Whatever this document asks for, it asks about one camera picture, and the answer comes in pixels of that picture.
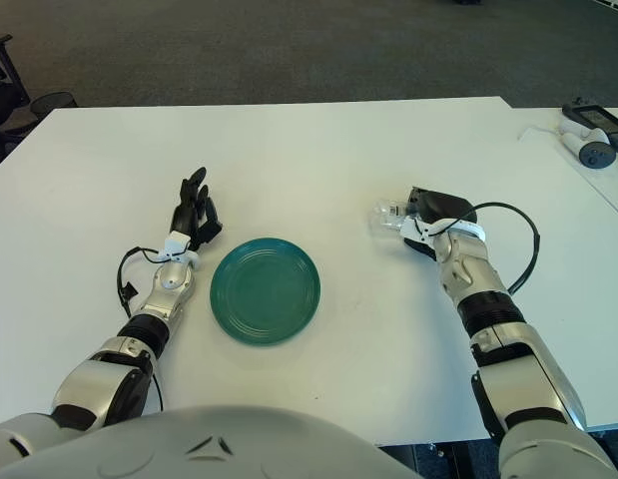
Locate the black office chair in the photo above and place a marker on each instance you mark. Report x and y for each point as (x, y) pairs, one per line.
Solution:
(1, 95)

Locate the green ribbed plate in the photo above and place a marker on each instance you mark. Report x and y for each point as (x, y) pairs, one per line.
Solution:
(266, 292)

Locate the black handheld remote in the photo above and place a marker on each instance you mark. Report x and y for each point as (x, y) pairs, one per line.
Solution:
(595, 119)

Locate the black mesh wastebasket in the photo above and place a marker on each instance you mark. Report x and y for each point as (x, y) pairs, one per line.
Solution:
(53, 103)

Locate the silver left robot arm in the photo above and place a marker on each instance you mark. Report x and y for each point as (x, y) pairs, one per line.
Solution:
(171, 282)

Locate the grey robot torso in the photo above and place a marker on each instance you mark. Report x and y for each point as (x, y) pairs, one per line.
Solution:
(213, 444)

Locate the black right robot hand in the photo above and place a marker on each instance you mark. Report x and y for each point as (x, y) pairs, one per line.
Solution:
(445, 207)

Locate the white handheld controller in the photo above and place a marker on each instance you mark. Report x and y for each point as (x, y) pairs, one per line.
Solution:
(595, 155)

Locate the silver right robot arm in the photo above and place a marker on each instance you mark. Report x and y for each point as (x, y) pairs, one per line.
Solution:
(473, 279)

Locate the clear bottle with blue cap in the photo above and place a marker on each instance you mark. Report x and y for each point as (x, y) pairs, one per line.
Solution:
(386, 222)

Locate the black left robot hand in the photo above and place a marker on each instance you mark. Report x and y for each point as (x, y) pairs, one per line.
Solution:
(186, 217)

